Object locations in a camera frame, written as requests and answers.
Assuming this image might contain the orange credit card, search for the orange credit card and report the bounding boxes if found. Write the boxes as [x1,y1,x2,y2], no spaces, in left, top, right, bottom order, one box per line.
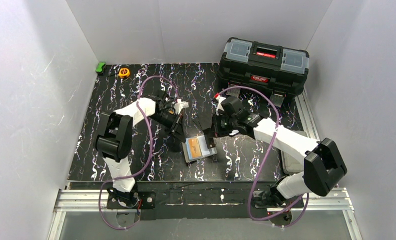
[186,137,202,159]

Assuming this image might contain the grey blue card holder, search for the grey blue card holder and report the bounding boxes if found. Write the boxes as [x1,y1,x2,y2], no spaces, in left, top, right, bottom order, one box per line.
[182,135,217,163]

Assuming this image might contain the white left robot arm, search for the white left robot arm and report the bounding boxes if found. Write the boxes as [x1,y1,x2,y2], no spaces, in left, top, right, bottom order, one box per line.
[94,90,189,193]

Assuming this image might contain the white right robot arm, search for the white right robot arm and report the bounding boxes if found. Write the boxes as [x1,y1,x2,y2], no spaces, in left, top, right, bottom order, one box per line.
[204,94,347,205]

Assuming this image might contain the yellow tape measure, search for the yellow tape measure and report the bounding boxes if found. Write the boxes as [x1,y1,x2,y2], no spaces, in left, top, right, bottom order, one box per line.
[118,67,130,79]

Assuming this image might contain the black toolbox with clear lids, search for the black toolbox with clear lids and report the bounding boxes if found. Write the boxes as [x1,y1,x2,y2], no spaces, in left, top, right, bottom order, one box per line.
[216,37,309,107]

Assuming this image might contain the green small tool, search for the green small tool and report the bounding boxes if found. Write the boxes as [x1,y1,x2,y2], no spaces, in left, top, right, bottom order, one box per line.
[95,62,106,75]

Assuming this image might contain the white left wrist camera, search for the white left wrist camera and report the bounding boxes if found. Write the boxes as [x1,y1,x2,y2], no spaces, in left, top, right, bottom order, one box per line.
[174,98,189,115]

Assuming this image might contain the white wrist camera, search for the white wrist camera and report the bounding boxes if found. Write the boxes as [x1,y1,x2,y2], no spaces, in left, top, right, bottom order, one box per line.
[214,93,226,116]
[174,98,189,115]

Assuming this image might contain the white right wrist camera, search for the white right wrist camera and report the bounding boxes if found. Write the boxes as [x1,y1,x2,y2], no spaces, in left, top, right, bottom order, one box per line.
[214,93,226,116]

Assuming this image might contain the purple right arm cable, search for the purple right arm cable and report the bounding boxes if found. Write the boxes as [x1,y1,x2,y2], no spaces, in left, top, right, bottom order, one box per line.
[214,85,309,229]

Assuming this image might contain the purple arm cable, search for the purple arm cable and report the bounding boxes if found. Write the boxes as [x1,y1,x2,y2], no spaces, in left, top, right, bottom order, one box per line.
[98,75,182,231]
[214,85,309,229]

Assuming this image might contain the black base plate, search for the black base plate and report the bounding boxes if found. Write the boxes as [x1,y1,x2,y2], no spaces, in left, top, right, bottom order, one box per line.
[67,178,338,222]

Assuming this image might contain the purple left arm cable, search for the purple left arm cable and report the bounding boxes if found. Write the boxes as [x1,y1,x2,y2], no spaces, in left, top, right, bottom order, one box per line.
[98,75,182,231]

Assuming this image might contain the aluminium frame rails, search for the aluminium frame rails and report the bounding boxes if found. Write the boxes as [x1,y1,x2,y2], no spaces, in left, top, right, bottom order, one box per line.
[47,92,362,240]

